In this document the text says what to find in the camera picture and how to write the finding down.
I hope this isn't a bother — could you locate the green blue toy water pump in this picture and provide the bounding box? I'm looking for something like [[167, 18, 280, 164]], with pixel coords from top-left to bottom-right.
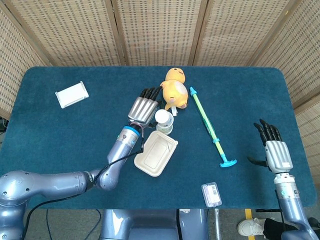
[[189, 86, 238, 169]]

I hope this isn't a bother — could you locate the white plastic card box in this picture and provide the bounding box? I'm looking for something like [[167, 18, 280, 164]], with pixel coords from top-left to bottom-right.
[[54, 80, 90, 109]]

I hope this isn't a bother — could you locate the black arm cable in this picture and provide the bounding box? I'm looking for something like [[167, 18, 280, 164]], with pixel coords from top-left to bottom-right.
[[23, 143, 145, 240]]

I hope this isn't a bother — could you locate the yellow plush toy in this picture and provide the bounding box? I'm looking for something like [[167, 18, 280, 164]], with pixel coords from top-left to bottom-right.
[[159, 66, 189, 117]]

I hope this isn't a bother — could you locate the black trouser leg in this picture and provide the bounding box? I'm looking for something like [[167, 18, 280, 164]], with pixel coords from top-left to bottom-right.
[[263, 217, 300, 240]]

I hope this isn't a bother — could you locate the blue table cloth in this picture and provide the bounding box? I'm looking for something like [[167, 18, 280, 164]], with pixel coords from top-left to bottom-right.
[[0, 65, 317, 210]]

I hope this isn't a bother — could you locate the beige rectangular food tray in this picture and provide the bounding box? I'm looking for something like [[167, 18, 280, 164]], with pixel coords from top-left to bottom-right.
[[133, 130, 179, 178]]

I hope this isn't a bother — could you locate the metal table leg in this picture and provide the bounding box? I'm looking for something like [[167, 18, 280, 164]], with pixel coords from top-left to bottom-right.
[[213, 208, 222, 240]]

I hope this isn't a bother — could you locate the white shoe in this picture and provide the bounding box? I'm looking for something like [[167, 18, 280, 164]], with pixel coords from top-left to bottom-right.
[[237, 217, 267, 237]]

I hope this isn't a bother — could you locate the grey-blue robot torso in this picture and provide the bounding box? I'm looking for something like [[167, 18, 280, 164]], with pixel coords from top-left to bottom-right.
[[99, 208, 210, 240]]

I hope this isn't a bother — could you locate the woven bamboo folding screen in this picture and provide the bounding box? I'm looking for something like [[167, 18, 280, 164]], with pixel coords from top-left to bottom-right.
[[0, 0, 320, 181]]

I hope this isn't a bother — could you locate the blue floor cable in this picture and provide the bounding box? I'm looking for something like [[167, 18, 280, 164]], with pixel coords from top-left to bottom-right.
[[45, 209, 55, 240]]

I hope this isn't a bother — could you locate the small clear plastic packet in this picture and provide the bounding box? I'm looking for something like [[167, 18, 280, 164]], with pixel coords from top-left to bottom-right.
[[201, 182, 223, 208]]

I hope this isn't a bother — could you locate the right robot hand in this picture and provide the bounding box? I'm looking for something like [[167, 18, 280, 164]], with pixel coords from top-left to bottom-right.
[[246, 118, 294, 174]]

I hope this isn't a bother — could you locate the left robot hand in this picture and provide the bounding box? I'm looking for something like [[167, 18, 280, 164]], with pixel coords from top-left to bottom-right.
[[127, 86, 163, 128]]

